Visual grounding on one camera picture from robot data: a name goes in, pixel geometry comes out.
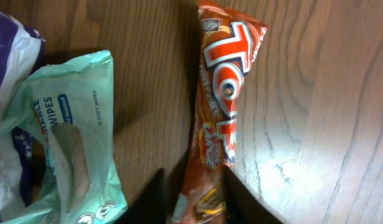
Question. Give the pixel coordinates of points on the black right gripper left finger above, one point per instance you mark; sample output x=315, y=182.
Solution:
x=150, y=206

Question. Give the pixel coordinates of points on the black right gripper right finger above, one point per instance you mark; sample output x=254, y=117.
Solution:
x=241, y=206

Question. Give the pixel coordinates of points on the teal snack wrapper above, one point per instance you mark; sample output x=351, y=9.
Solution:
x=69, y=109

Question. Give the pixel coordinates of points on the red orange chocolate bar wrapper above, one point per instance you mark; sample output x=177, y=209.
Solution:
x=230, y=41

